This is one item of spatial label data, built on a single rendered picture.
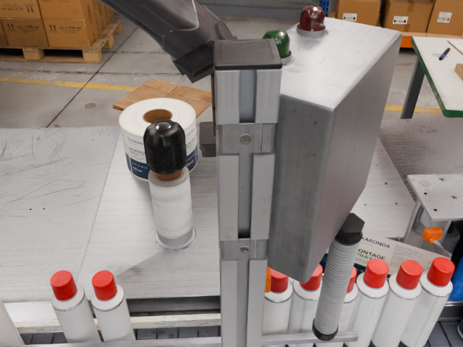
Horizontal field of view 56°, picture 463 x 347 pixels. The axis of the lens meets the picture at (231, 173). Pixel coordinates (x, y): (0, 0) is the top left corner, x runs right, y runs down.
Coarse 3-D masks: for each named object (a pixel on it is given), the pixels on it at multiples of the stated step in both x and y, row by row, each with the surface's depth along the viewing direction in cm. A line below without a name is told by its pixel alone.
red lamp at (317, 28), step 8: (304, 8) 39; (312, 8) 38; (320, 8) 38; (304, 16) 38; (312, 16) 38; (320, 16) 38; (304, 24) 39; (312, 24) 38; (320, 24) 39; (304, 32) 39; (312, 32) 39; (320, 32) 39
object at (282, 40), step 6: (270, 30) 34; (276, 30) 34; (282, 30) 34; (264, 36) 34; (270, 36) 34; (276, 36) 33; (282, 36) 33; (288, 36) 34; (276, 42) 33; (282, 42) 34; (288, 42) 34; (282, 48) 34; (288, 48) 34; (282, 54) 34; (288, 54) 34; (282, 60) 34; (288, 60) 34
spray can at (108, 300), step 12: (96, 276) 67; (108, 276) 67; (96, 288) 66; (108, 288) 66; (120, 288) 70; (96, 300) 68; (108, 300) 68; (120, 300) 68; (96, 312) 68; (108, 312) 68; (120, 312) 69; (108, 324) 70; (120, 324) 71; (108, 336) 72; (120, 336) 72; (132, 336) 76
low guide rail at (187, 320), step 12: (24, 324) 79; (36, 324) 79; (48, 324) 79; (96, 324) 79; (132, 324) 80; (144, 324) 80; (156, 324) 80; (168, 324) 80; (180, 324) 81; (192, 324) 81; (204, 324) 81; (216, 324) 81
